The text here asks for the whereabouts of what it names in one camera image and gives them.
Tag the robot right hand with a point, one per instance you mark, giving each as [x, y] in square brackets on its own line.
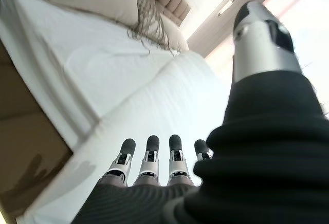
[257, 144]

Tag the white duvet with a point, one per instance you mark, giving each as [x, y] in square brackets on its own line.
[154, 105]

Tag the white bed sheet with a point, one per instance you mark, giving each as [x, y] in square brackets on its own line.
[51, 36]

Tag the small beige pillow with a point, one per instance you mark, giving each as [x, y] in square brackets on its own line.
[174, 34]

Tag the fringed macrame cushion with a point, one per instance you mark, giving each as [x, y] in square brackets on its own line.
[146, 21]

